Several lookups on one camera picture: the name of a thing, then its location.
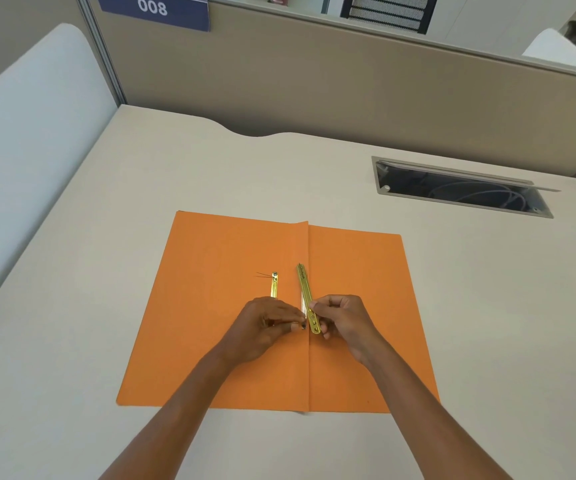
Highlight person's left hand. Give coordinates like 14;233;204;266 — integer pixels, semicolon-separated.
219;296;309;366

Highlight person's right hand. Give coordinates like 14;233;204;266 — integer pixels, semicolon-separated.
310;294;385;369

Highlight gold metal fastener bar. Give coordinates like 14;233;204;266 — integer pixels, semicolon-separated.
296;263;322;336

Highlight person's right forearm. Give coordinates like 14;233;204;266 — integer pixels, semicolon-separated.
350;340;515;480

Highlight person's left forearm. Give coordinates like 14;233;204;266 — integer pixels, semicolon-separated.
98;345;246;480

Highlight gold metal fastener prong piece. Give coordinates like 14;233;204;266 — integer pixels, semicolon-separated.
256;270;280;299

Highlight orange paper file folder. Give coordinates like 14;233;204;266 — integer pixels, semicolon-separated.
116;210;442;415

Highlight beige cubicle partition panel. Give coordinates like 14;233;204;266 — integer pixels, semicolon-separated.
89;0;576;178

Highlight white rounded side panel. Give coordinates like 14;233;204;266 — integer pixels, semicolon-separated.
521;28;576;74
0;23;119;336

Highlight blue number sign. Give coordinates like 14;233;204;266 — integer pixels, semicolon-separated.
96;0;211;33

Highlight grey desk cable opening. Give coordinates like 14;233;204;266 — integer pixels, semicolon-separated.
371;155;562;220

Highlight white cables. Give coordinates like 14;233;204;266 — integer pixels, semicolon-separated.
430;181;531;211

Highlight grey metal partition post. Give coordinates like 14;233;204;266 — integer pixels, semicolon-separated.
75;0;128;106

